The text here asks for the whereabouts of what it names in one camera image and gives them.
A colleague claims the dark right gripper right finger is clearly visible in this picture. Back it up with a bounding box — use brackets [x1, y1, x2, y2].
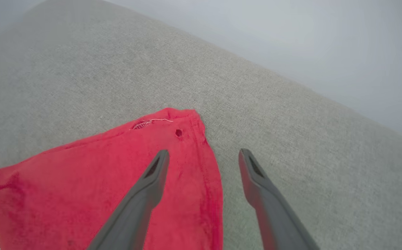
[238, 148, 321, 250]

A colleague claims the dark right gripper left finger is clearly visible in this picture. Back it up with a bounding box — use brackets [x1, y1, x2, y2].
[88, 149, 170, 250]

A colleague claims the grey fabric sofa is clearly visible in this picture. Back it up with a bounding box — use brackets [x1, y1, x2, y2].
[0, 0, 402, 250]

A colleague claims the red basketball jersey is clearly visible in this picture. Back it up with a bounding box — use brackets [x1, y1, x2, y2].
[0, 107, 224, 250]

